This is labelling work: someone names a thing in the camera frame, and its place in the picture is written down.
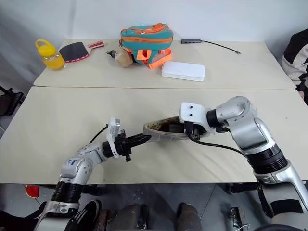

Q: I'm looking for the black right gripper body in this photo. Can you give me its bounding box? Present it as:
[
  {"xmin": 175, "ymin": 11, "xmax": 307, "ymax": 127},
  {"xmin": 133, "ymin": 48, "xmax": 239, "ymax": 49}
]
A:
[{"xmin": 184, "ymin": 122, "xmax": 209, "ymax": 141}]

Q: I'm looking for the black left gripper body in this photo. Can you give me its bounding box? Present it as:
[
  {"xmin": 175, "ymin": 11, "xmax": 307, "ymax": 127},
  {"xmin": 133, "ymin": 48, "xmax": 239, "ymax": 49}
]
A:
[{"xmin": 115, "ymin": 129, "xmax": 132, "ymax": 163}]

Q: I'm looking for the white rectangular plastic box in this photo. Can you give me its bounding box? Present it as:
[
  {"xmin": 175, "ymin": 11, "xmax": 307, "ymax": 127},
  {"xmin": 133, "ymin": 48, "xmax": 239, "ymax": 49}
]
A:
[{"xmin": 160, "ymin": 60, "xmax": 206, "ymax": 82}]

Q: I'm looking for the dark rounded shape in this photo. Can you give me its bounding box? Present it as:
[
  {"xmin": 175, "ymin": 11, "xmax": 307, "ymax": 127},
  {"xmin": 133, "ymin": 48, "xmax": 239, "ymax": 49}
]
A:
[
  {"xmin": 177, "ymin": 203, "xmax": 202, "ymax": 231},
  {"xmin": 115, "ymin": 203, "xmax": 150, "ymax": 231}
]

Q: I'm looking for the beige plush toy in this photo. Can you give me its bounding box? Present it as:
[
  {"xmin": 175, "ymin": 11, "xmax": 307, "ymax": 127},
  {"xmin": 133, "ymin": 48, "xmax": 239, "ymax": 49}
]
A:
[{"xmin": 105, "ymin": 47, "xmax": 135, "ymax": 69}]

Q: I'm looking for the black shoe with white stripes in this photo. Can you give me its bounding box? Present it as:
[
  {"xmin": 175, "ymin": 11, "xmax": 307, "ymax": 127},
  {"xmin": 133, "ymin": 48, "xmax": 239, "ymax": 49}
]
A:
[{"xmin": 64, "ymin": 199, "xmax": 102, "ymax": 231}]

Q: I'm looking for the grey USB hub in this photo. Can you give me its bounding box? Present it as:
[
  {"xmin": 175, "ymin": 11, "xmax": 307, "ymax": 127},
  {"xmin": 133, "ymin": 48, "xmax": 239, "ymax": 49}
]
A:
[{"xmin": 180, "ymin": 38, "xmax": 202, "ymax": 45}]

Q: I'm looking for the teal and orange backpack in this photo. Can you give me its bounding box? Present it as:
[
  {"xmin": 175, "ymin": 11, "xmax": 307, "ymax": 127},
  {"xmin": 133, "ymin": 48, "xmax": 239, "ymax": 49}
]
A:
[{"xmin": 119, "ymin": 23, "xmax": 173, "ymax": 71}]

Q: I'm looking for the red object under table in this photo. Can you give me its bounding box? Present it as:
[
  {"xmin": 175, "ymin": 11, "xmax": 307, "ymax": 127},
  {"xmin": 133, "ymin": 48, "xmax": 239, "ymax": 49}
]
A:
[{"xmin": 25, "ymin": 184, "xmax": 39, "ymax": 198}]

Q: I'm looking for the black red table tennis paddle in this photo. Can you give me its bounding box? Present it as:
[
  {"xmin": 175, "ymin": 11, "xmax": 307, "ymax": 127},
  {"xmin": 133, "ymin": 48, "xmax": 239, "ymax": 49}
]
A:
[{"xmin": 58, "ymin": 40, "xmax": 105, "ymax": 64}]

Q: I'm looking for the yellow-lidded clear jar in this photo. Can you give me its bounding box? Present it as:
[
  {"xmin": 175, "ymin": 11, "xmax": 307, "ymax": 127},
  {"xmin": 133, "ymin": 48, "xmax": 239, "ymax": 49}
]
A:
[{"xmin": 35, "ymin": 38, "xmax": 66, "ymax": 72}]

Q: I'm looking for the person in black white jacket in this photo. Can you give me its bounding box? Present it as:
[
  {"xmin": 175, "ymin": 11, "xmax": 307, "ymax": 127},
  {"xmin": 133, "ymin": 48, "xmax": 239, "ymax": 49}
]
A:
[{"xmin": 281, "ymin": 30, "xmax": 308, "ymax": 106}]

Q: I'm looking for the black chair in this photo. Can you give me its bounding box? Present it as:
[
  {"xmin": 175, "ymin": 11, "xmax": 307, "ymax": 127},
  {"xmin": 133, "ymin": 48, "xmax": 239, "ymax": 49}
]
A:
[{"xmin": 0, "ymin": 85, "xmax": 25, "ymax": 117}]

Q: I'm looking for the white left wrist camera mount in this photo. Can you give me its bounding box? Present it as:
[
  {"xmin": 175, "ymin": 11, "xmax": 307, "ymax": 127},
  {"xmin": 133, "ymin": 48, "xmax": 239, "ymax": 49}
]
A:
[{"xmin": 106, "ymin": 117, "xmax": 121, "ymax": 159}]

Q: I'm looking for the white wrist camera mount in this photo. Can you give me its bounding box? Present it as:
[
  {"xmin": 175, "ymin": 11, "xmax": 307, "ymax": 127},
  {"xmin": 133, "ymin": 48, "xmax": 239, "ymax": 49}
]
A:
[
  {"xmin": 106, "ymin": 117, "xmax": 121, "ymax": 159},
  {"xmin": 178, "ymin": 102, "xmax": 216, "ymax": 133}
]

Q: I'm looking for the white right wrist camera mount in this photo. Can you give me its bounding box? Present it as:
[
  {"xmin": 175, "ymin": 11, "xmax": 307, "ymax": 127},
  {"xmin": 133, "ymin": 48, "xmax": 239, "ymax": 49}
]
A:
[{"xmin": 178, "ymin": 102, "xmax": 216, "ymax": 133}]

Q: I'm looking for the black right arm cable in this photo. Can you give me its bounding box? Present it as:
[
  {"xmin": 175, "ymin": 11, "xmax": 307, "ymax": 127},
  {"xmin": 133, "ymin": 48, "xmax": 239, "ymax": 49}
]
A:
[{"xmin": 185, "ymin": 122, "xmax": 248, "ymax": 157}]

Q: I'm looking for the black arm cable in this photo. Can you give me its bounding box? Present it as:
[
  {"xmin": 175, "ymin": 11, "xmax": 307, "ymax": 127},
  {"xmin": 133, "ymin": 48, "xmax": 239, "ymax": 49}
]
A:
[
  {"xmin": 185, "ymin": 122, "xmax": 248, "ymax": 157},
  {"xmin": 89, "ymin": 124, "xmax": 109, "ymax": 145}
]

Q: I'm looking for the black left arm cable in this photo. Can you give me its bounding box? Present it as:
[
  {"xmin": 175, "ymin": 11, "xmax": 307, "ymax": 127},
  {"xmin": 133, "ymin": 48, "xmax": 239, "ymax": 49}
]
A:
[{"xmin": 89, "ymin": 124, "xmax": 109, "ymax": 145}]

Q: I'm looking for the black USB hub cable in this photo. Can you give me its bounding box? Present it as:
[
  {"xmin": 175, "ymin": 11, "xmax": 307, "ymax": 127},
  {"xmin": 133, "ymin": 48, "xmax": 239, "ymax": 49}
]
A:
[{"xmin": 201, "ymin": 39, "xmax": 242, "ymax": 55}]

